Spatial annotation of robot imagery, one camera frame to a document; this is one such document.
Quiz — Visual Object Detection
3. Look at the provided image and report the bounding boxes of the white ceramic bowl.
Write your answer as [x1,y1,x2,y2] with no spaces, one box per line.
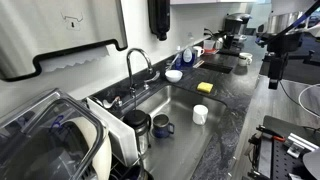
[165,70,183,83]

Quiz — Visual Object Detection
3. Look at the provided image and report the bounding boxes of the yellow kitchen sponge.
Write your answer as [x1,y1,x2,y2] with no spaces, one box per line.
[197,82,213,93]

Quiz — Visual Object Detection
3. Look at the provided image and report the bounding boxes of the dish brush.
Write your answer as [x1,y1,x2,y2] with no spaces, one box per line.
[166,54,179,71]

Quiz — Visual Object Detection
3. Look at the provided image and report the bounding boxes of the dark blue metal mug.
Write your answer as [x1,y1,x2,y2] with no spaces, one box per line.
[152,114,175,138]

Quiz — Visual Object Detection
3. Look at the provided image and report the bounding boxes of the chrome gooseneck faucet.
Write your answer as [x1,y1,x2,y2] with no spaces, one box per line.
[125,47,161,101]

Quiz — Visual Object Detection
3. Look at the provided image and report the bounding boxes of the stainless steel sink basin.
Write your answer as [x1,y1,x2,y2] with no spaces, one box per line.
[137,85,226,180]

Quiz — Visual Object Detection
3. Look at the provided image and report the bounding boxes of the blue dish soap bottle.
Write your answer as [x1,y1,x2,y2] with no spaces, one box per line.
[183,47,194,67]

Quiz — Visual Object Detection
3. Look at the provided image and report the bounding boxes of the white cup in sink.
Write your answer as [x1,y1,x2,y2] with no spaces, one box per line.
[192,104,208,125]

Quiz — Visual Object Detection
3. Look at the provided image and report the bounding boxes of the white mug near soap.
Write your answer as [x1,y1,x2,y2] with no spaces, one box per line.
[193,46,204,57]

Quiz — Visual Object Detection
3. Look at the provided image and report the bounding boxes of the white cutting board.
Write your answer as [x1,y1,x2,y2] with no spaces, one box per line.
[86,98,138,167]

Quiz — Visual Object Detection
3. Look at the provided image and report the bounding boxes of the clear measuring cup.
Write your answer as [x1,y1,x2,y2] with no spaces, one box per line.
[203,40,214,51]

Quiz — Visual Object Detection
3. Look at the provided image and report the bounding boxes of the white plate in rack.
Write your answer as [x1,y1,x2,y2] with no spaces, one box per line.
[71,117,112,180]

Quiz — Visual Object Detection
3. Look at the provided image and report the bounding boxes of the white mug on counter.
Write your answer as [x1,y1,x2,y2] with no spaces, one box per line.
[238,52,253,66]

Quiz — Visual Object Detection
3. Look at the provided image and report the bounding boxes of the black coffee machine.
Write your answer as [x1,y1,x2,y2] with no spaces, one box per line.
[224,13,252,41]

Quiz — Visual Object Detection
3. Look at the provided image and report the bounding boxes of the clear plastic storage container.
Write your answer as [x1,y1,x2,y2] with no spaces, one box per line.
[0,89,104,180]

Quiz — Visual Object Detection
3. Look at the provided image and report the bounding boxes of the black perforated breadboard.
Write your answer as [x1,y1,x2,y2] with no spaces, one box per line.
[247,116,320,180]

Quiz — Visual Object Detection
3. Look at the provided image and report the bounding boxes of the steel paper towel dispenser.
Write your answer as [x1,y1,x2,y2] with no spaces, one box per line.
[0,0,128,82]

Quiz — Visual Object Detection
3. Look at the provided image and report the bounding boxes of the black wall soap dispenser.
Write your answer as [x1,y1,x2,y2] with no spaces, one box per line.
[147,0,170,41]

